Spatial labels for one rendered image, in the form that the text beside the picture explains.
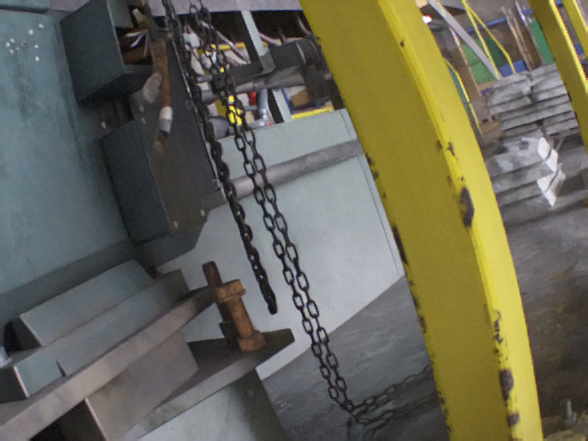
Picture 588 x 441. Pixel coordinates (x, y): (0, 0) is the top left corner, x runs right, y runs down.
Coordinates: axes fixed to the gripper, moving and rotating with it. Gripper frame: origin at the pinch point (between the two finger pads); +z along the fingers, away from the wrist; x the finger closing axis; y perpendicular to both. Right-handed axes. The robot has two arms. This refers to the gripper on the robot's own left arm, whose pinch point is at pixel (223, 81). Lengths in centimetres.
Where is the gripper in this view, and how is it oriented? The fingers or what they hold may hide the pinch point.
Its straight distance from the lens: 116.5
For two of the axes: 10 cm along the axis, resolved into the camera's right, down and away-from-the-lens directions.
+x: 2.0, 0.1, -9.8
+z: -9.2, 3.5, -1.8
